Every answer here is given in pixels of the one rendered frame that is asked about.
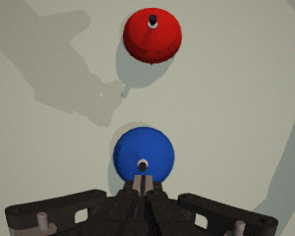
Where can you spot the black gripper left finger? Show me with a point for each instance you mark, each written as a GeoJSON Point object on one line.
{"type": "Point", "coordinates": [107, 216]}

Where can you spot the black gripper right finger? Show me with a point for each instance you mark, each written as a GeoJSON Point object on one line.
{"type": "Point", "coordinates": [222, 220]}

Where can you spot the red dome bell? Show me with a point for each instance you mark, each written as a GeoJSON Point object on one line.
{"type": "Point", "coordinates": [152, 35]}

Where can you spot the blue dome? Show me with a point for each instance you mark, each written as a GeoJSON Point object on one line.
{"type": "Point", "coordinates": [143, 151]}

